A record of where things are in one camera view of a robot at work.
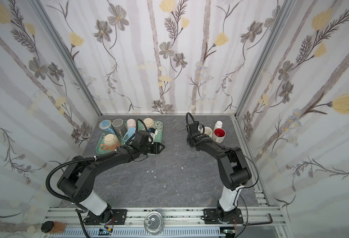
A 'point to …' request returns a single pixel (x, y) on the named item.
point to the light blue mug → (131, 131)
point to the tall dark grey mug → (119, 127)
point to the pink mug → (131, 123)
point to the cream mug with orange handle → (111, 142)
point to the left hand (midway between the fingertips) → (160, 142)
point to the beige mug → (148, 122)
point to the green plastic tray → (158, 126)
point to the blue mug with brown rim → (105, 125)
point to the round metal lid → (153, 222)
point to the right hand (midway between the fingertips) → (192, 134)
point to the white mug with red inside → (218, 135)
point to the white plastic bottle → (218, 125)
